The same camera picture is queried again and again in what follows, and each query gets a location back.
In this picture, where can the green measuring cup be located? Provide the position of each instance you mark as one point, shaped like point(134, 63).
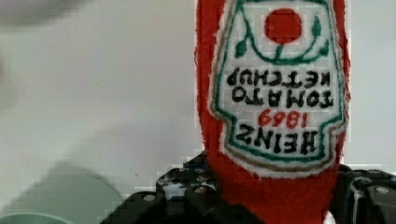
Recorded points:
point(67, 194)

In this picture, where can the red plush ketchup bottle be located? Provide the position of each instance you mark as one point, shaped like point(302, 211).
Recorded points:
point(272, 100)

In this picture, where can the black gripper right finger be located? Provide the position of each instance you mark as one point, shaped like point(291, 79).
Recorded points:
point(364, 197)

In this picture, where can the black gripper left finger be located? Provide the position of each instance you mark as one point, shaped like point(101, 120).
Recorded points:
point(185, 195)

